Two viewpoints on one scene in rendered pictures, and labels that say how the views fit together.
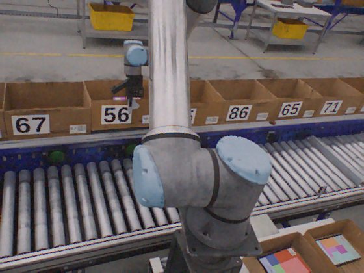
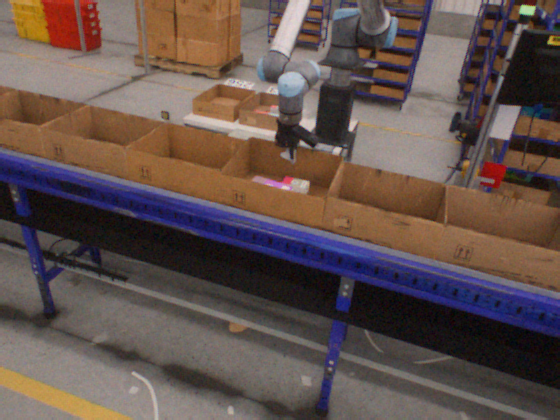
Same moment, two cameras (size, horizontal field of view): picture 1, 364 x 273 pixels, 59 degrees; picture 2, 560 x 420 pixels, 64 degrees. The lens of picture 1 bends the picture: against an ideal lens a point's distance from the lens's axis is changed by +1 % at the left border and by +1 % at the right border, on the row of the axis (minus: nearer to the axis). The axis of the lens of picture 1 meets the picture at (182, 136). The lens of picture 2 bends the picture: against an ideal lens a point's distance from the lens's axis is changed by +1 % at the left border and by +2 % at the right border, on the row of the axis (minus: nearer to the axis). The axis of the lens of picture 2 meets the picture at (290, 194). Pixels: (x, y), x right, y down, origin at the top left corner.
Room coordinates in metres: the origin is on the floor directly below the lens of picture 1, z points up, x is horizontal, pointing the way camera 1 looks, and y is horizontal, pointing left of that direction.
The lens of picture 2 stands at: (2.63, 1.39, 1.81)
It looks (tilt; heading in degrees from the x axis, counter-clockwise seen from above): 31 degrees down; 223
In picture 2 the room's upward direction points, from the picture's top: 6 degrees clockwise
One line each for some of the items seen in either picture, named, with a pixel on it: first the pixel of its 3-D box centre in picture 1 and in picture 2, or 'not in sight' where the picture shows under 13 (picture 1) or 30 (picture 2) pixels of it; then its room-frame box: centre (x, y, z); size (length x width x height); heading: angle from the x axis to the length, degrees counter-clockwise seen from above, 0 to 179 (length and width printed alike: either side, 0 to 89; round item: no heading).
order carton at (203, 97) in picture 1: (184, 103); (191, 163); (1.76, 0.02, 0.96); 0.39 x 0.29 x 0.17; 118
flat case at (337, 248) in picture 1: (335, 249); not in sight; (1.01, -0.80, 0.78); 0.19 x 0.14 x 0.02; 117
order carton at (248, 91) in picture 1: (238, 100); (108, 143); (1.94, -0.32, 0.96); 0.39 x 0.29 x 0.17; 118
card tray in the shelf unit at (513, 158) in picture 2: not in sight; (528, 149); (-0.16, 0.71, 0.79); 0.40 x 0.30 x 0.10; 29
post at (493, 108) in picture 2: not in sight; (487, 124); (0.58, 0.69, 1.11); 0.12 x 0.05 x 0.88; 118
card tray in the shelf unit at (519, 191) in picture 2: not in sight; (517, 178); (-0.16, 0.71, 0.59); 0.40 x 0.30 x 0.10; 26
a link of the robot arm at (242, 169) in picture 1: (233, 175); (347, 26); (0.65, -0.15, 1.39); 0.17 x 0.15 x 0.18; 109
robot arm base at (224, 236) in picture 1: (221, 210); (343, 52); (0.65, -0.16, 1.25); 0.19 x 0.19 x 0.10
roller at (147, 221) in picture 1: (137, 192); not in sight; (1.17, 0.17, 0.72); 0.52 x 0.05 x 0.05; 28
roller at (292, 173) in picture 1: (287, 169); not in sight; (1.62, -0.70, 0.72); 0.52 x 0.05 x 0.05; 28
